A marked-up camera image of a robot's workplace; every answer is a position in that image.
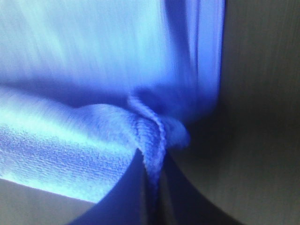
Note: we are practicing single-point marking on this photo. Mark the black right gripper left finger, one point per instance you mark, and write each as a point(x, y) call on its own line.
point(125, 204)

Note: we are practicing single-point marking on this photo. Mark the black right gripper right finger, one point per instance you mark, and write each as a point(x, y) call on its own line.
point(182, 204)

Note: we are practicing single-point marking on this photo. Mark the blue microfiber towel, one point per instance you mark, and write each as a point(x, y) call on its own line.
point(84, 84)

